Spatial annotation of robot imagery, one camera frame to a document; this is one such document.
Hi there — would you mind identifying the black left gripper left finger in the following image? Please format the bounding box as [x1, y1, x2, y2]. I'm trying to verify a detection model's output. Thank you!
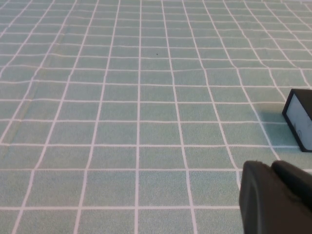
[238, 160, 312, 234]

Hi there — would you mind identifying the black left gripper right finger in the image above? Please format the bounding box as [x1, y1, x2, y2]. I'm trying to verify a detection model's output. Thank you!
[271, 160, 312, 213]

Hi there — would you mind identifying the black glasses case blue print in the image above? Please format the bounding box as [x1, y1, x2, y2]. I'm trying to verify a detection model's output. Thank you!
[281, 88, 312, 153]

